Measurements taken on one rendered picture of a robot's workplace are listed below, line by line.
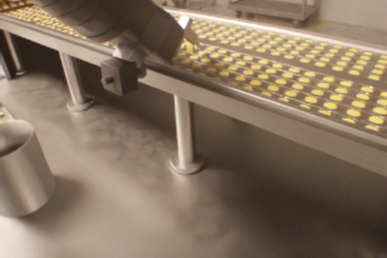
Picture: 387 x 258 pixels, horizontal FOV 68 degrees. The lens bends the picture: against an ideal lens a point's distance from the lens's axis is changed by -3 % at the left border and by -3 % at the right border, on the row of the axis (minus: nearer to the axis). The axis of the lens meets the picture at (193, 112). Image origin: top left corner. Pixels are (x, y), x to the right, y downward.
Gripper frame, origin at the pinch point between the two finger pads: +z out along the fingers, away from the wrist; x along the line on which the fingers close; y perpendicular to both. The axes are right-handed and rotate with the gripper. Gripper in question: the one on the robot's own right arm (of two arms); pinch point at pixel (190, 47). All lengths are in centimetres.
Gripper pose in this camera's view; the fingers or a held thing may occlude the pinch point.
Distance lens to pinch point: 39.2
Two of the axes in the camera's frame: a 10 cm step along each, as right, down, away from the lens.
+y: -4.2, 9.1, -0.7
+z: 4.7, 2.8, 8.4
